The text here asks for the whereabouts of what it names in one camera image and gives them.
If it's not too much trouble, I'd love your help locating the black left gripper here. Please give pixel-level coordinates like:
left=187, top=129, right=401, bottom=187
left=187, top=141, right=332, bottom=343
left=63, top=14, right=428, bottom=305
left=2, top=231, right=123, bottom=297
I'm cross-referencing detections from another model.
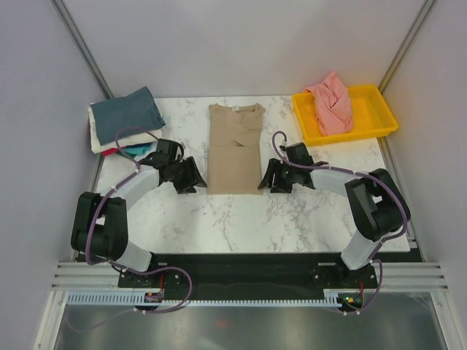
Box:
left=169, top=156, right=207, bottom=195

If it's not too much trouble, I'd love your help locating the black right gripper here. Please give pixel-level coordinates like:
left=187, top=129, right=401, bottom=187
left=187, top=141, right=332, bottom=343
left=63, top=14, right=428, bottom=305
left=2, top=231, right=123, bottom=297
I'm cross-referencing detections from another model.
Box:
left=258, top=158, right=298, bottom=194

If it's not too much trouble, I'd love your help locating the beige t shirt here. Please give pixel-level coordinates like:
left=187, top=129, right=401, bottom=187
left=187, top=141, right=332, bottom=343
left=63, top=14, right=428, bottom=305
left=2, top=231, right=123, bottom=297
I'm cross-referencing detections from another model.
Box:
left=207, top=104, right=265, bottom=195

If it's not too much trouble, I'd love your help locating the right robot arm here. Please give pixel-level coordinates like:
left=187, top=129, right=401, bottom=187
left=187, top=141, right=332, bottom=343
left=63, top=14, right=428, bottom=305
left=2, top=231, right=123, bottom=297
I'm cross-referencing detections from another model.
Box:
left=258, top=143, right=411, bottom=287

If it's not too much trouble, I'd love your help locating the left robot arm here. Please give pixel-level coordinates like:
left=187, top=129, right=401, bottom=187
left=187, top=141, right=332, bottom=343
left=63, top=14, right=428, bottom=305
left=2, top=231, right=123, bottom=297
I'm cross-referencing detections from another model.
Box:
left=71, top=139, right=207, bottom=287

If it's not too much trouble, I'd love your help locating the folded cream t shirt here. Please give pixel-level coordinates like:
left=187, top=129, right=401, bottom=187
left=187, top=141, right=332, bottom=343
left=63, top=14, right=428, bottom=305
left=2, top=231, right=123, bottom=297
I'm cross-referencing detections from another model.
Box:
left=88, top=106, right=156, bottom=154

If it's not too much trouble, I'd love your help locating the folded red t shirt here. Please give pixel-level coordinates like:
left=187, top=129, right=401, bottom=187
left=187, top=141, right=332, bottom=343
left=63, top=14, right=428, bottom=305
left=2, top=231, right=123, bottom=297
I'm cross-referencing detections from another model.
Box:
left=101, top=148, right=119, bottom=157

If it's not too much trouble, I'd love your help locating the folded blue-grey t shirt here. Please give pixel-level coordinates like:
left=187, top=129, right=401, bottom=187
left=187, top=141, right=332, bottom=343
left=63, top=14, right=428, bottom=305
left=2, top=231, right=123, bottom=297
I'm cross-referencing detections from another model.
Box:
left=88, top=86, right=166, bottom=146

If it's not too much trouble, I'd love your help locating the pink t shirt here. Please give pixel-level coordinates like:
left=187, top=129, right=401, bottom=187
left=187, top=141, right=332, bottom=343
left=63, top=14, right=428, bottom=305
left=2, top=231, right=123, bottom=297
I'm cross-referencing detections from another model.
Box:
left=301, top=71, right=354, bottom=136

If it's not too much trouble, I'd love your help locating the yellow plastic bin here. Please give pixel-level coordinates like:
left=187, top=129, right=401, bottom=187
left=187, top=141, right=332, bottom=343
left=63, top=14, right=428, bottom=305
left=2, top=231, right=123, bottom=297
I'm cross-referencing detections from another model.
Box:
left=292, top=85, right=398, bottom=147

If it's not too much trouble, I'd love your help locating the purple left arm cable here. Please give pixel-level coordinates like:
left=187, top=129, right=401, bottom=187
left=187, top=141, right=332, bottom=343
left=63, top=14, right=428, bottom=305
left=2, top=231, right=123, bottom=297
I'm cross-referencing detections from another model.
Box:
left=84, top=125, right=162, bottom=267

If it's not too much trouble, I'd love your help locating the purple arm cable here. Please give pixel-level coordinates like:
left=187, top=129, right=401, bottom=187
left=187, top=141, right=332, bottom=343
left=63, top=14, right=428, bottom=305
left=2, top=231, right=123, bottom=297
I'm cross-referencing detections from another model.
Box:
left=84, top=125, right=162, bottom=267
left=272, top=131, right=410, bottom=267

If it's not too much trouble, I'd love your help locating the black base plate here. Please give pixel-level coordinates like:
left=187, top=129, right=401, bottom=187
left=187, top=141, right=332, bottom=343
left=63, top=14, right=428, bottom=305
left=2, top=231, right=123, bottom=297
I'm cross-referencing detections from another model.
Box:
left=116, top=250, right=428, bottom=302

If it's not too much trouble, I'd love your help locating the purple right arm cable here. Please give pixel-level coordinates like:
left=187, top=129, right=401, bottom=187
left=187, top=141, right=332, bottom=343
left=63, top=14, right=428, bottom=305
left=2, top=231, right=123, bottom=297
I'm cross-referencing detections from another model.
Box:
left=272, top=131, right=410, bottom=267

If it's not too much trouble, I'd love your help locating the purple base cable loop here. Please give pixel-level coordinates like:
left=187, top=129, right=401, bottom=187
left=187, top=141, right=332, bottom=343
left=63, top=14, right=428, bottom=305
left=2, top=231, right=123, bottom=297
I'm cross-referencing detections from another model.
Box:
left=123, top=265, right=196, bottom=315

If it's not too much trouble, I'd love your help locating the white slotted cable duct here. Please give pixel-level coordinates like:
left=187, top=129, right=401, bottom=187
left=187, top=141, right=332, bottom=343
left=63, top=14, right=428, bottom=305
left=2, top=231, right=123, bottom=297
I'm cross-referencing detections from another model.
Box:
left=66, top=289, right=344, bottom=308

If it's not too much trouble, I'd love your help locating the aluminium frame rail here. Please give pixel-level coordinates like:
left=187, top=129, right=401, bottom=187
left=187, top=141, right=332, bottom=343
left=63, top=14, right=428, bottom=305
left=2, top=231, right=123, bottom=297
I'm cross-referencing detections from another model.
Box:
left=52, top=262, right=448, bottom=292

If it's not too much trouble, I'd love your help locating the left corner aluminium post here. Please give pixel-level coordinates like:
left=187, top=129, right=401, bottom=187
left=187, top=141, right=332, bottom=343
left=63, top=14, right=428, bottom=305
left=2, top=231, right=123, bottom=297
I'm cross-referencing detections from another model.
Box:
left=50, top=0, right=114, bottom=99

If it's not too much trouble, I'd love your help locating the corner aluminium post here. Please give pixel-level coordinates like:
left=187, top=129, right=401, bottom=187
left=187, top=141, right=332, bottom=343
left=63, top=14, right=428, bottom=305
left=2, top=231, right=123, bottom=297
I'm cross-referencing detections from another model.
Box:
left=378, top=0, right=439, bottom=94
left=50, top=0, right=114, bottom=99

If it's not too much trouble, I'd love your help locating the right corner aluminium post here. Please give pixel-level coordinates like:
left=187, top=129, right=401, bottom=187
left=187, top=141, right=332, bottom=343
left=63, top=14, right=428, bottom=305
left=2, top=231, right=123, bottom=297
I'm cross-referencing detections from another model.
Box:
left=378, top=0, right=439, bottom=94

